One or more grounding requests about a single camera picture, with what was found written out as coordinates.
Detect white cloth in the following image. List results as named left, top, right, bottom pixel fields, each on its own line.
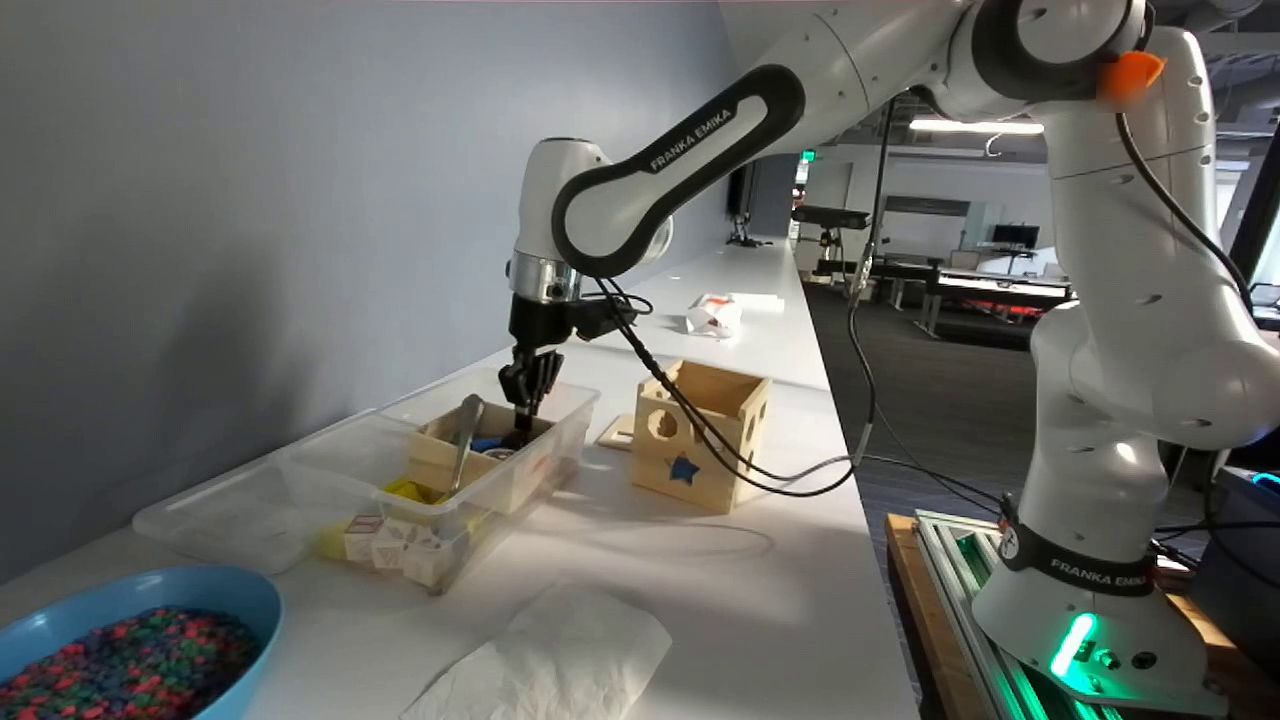
left=396, top=578, right=680, bottom=720

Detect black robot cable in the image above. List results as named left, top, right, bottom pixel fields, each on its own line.
left=589, top=91, right=900, bottom=506

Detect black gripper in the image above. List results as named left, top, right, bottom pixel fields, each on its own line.
left=497, top=292, right=635, bottom=443

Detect ceiling light strip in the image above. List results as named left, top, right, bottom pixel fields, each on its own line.
left=905, top=114, right=1051, bottom=141

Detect yellow wooden block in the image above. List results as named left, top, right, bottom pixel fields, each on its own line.
left=385, top=474, right=441, bottom=509

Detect clear plastic container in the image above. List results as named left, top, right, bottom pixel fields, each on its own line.
left=269, top=380, right=604, bottom=602

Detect background office desk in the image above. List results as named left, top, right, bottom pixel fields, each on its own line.
left=797, top=196, right=1076, bottom=351

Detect wooden shape sorter cube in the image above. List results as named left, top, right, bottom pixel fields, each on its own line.
left=622, top=356, right=776, bottom=521

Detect clear plastic container lid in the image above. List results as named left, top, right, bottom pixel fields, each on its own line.
left=129, top=417, right=409, bottom=579

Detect blue bowl with colourful beads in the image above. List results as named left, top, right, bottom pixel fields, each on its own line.
left=0, top=560, right=286, bottom=720

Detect wooden alphabet cube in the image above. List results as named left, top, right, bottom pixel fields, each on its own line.
left=338, top=514, right=405, bottom=579
left=396, top=515, right=459, bottom=592

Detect small white printed carton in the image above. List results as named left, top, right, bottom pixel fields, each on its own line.
left=683, top=290, right=745, bottom=344

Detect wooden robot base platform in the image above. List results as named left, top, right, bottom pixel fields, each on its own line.
left=884, top=506, right=1280, bottom=720

